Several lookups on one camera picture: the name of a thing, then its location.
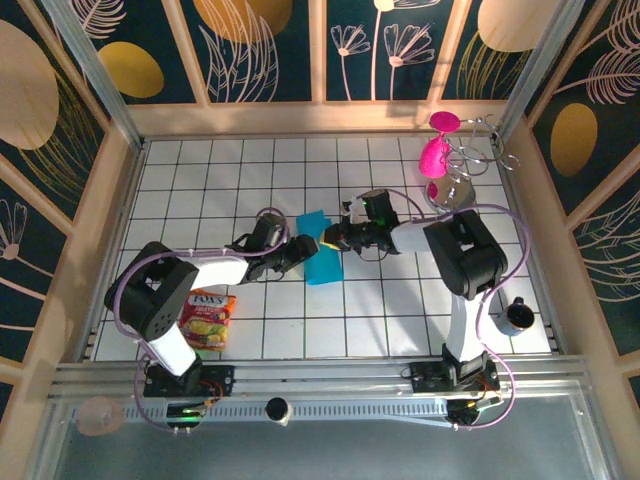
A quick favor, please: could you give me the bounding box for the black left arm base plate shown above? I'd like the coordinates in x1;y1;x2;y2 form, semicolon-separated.
142;363;236;399

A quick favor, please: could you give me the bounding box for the grey table side rail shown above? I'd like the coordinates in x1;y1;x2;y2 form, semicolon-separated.
77;139;149;362
494;139;566;351

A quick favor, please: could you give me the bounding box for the pink wine glass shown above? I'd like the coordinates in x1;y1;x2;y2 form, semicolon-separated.
418;110;462;180

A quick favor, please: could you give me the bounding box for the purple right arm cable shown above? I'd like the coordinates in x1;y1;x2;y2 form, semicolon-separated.
382;189;531;432

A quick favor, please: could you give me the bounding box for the translucent round disc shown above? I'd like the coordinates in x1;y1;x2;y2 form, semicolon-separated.
75;396;125;437

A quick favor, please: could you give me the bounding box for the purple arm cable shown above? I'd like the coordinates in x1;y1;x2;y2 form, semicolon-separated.
112;206;291;434
382;189;531;432

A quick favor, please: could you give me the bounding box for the slotted grey cable duct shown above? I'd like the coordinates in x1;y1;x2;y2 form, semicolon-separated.
69;399;451;427

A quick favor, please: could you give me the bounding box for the aluminium frame post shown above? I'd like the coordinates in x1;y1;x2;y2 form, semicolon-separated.
38;0;147;151
492;0;589;146

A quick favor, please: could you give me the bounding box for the blue cloth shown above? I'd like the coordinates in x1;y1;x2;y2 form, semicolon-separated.
294;211;345;287

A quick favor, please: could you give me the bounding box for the chrome wire glass rack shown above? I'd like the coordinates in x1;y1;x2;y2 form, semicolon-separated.
424;114;521;217

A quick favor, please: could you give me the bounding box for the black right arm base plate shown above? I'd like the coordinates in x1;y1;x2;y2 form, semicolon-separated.
408;360;501;396

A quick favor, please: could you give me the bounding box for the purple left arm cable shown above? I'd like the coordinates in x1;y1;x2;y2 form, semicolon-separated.
112;206;291;434

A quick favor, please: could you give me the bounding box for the dark mug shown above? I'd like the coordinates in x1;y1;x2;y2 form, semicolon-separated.
497;295;536;337

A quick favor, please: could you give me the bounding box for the red fruit candy bag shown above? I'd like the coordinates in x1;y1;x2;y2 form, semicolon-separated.
178;288;238;352

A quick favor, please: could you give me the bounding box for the aluminium mounting rail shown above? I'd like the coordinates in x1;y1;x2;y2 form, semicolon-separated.
47;353;594;401

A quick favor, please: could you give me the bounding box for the black round knob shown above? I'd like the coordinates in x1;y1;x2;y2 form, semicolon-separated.
264;397;294;426

